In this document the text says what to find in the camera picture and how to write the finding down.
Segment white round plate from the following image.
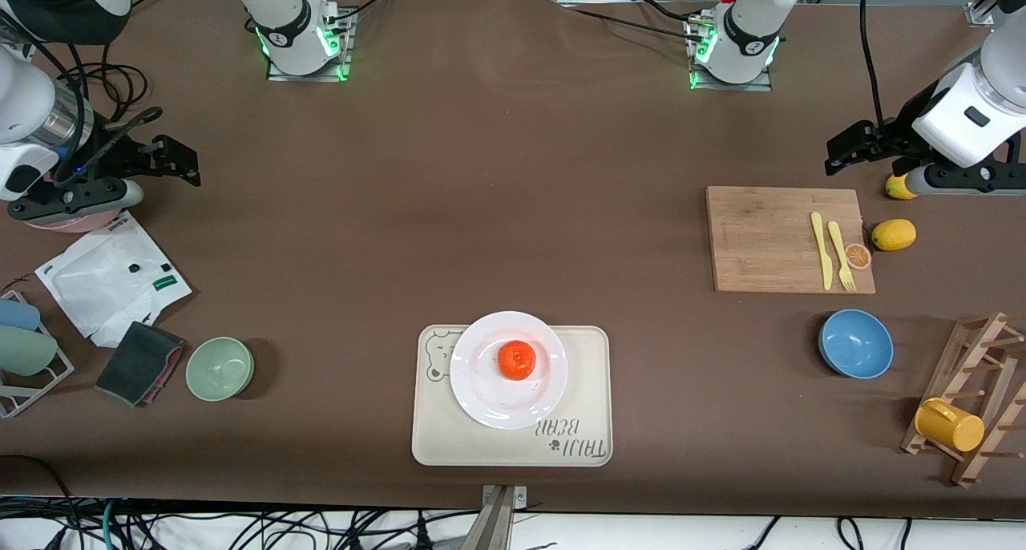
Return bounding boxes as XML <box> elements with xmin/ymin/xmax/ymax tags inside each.
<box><xmin>449</xmin><ymin>310</ymin><xmax>569</xmax><ymax>431</ymax></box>

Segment orange mandarin fruit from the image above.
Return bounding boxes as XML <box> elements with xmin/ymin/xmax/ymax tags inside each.
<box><xmin>497</xmin><ymin>339</ymin><xmax>539</xmax><ymax>382</ymax></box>

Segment pink bowl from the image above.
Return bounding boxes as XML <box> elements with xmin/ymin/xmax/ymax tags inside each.
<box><xmin>22</xmin><ymin>210</ymin><xmax>127</xmax><ymax>233</ymax></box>

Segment yellow plastic fork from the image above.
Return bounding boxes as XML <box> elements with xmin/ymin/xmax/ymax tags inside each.
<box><xmin>826</xmin><ymin>220</ymin><xmax>857</xmax><ymax>293</ymax></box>

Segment yellow plastic knife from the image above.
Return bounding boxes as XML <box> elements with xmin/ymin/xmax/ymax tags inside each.
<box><xmin>810</xmin><ymin>212</ymin><xmax>834</xmax><ymax>291</ymax></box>

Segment wooden cutting board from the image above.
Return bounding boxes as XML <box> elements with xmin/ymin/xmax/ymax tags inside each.
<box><xmin>705</xmin><ymin>186</ymin><xmax>876</xmax><ymax>294</ymax></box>

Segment white plastic bag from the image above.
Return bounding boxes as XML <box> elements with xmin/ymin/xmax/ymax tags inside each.
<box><xmin>34</xmin><ymin>211</ymin><xmax>193</xmax><ymax>349</ymax></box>

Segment light blue cup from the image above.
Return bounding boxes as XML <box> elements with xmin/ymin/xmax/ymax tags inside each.
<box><xmin>0</xmin><ymin>297</ymin><xmax>41</xmax><ymax>332</ymax></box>

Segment blue bowl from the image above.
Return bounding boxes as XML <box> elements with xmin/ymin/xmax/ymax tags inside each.
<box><xmin>818</xmin><ymin>309</ymin><xmax>895</xmax><ymax>380</ymax></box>

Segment dark grey folded cloth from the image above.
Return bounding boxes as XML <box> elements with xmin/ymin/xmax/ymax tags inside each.
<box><xmin>95</xmin><ymin>321</ymin><xmax>187</xmax><ymax>408</ymax></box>

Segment pale green bowl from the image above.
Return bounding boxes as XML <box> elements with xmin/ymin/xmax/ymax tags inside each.
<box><xmin>185</xmin><ymin>337</ymin><xmax>256</xmax><ymax>402</ymax></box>

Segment pale green cup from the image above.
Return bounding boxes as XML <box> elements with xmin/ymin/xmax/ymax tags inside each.
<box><xmin>0</xmin><ymin>326</ymin><xmax>59</xmax><ymax>377</ymax></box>

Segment wooden peg mug rack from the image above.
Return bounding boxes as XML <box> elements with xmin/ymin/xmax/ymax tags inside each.
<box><xmin>900</xmin><ymin>311</ymin><xmax>1026</xmax><ymax>488</ymax></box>

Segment yellow mug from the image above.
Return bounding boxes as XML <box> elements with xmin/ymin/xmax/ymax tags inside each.
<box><xmin>915</xmin><ymin>398</ymin><xmax>985</xmax><ymax>453</ymax></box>

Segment cream bear print tray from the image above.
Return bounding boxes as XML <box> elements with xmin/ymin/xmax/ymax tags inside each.
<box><xmin>411</xmin><ymin>325</ymin><xmax>614</xmax><ymax>467</ymax></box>

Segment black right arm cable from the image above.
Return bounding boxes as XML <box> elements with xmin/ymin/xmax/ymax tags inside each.
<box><xmin>48</xmin><ymin>106</ymin><xmax>164</xmax><ymax>184</ymax></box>

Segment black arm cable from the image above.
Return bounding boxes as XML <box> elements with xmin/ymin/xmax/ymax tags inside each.
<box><xmin>48</xmin><ymin>106</ymin><xmax>164</xmax><ymax>184</ymax></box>
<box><xmin>859</xmin><ymin>0</ymin><xmax>887</xmax><ymax>131</ymax></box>

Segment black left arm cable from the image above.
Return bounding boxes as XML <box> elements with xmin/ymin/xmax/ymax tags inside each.
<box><xmin>859</xmin><ymin>0</ymin><xmax>887</xmax><ymax>131</ymax></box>

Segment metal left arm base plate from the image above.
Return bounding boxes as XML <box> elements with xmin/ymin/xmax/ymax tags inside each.
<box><xmin>688</xmin><ymin>13</ymin><xmax>774</xmax><ymax>92</ymax></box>

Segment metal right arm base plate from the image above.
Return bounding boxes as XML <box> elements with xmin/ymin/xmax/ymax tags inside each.
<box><xmin>267</xmin><ymin>9</ymin><xmax>354</xmax><ymax>83</ymax></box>

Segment white wire cup rack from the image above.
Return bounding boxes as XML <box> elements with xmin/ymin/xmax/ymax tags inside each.
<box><xmin>0</xmin><ymin>289</ymin><xmax>75</xmax><ymax>419</ymax></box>

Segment black left base cable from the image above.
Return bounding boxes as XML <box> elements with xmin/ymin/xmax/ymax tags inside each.
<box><xmin>561</xmin><ymin>1</ymin><xmax>700</xmax><ymax>39</ymax></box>

